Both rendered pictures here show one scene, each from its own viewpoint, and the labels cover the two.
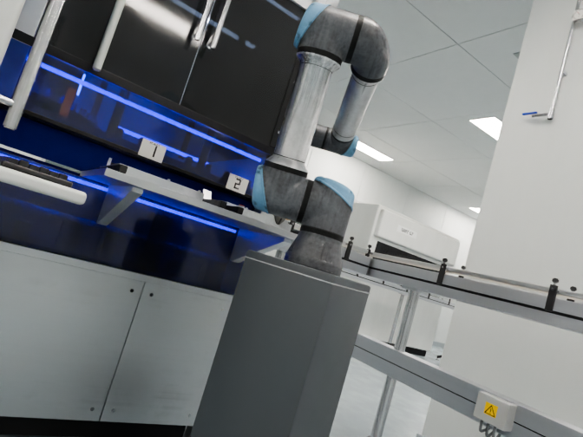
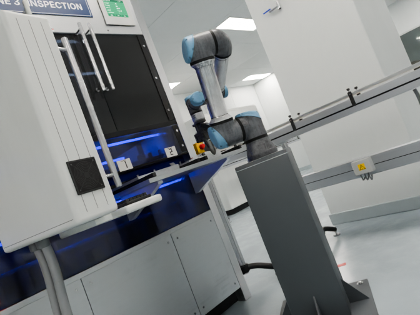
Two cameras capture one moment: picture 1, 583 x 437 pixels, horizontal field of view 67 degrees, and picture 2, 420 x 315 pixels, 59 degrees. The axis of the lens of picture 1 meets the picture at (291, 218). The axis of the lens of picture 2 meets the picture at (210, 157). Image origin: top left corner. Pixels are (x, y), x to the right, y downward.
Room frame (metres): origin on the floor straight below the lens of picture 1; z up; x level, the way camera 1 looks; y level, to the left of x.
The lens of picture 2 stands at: (-0.54, 0.59, 0.79)
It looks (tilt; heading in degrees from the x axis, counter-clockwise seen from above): 3 degrees up; 346
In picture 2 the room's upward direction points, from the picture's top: 21 degrees counter-clockwise
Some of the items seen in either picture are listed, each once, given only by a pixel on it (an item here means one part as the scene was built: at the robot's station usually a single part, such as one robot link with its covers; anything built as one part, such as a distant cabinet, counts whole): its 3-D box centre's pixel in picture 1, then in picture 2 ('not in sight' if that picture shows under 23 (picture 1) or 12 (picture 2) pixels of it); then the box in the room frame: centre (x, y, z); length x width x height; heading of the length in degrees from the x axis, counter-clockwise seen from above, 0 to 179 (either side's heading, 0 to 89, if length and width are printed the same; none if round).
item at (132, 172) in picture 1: (147, 184); (141, 182); (1.43, 0.48, 0.90); 0.34 x 0.26 x 0.04; 32
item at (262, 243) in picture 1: (258, 251); (211, 175); (1.58, 0.08, 0.79); 0.34 x 0.03 x 0.13; 32
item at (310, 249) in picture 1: (317, 250); (259, 147); (1.14, -0.09, 0.84); 0.15 x 0.15 x 0.10
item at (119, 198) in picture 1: (117, 208); (144, 201); (1.32, 0.50, 0.79); 0.34 x 0.03 x 0.13; 32
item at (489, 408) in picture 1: (494, 410); (363, 166); (1.58, -0.88, 0.50); 0.12 x 0.05 x 0.09; 32
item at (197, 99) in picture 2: (307, 133); (199, 99); (1.41, 0.03, 1.21); 0.11 x 0.11 x 0.08; 0
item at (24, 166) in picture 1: (18, 167); (106, 210); (1.08, 0.67, 0.82); 0.40 x 0.14 x 0.02; 43
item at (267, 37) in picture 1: (254, 59); (130, 79); (1.65, 0.32, 1.50); 0.43 x 0.01 x 0.59; 122
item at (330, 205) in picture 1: (327, 205); (249, 125); (1.14, -0.08, 0.96); 0.13 x 0.12 x 0.14; 90
